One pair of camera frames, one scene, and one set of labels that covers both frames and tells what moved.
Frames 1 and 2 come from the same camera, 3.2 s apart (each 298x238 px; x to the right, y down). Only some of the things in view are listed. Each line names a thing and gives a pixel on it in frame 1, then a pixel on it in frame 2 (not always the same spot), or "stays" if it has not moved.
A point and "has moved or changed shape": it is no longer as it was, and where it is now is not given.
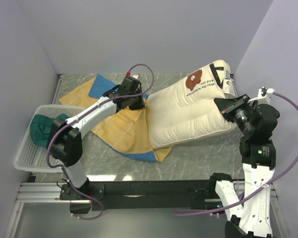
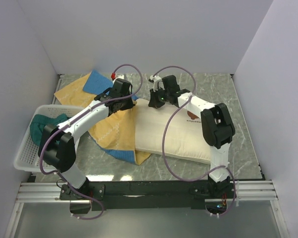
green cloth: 40,127 stays
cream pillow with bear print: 187,110 has moved or changed shape
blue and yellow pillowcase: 128,130 has moved or changed shape
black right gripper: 227,106 -> 153,102
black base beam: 142,194 stays
